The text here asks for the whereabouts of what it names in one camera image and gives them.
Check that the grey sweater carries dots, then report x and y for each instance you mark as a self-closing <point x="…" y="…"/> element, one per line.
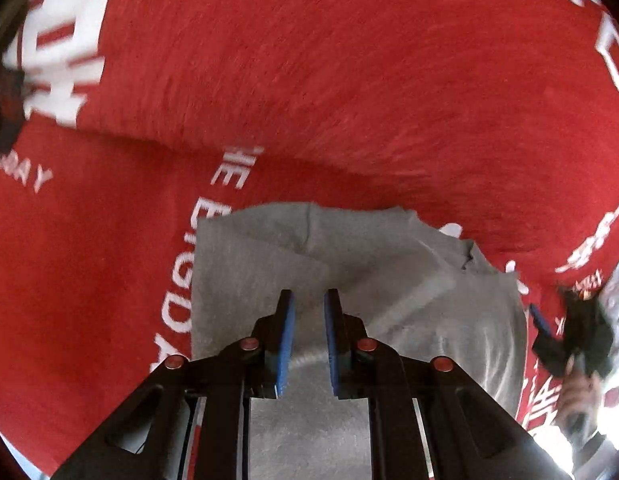
<point x="389" y="270"/>

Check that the person's right hand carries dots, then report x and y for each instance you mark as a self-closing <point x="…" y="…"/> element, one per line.
<point x="584" y="400"/>

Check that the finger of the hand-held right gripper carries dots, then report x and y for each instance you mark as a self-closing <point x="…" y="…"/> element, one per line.
<point x="538" y="319"/>

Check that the red printed blanket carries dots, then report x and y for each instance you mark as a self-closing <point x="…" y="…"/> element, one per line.
<point x="314" y="85"/>

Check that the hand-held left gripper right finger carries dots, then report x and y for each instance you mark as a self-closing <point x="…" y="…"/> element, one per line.
<point x="333" y="345"/>

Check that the dark red plaid garment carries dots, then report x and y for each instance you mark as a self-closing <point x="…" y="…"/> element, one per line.
<point x="6" y="105"/>

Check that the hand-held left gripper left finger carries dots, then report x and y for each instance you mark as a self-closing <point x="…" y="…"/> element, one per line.
<point x="285" y="345"/>

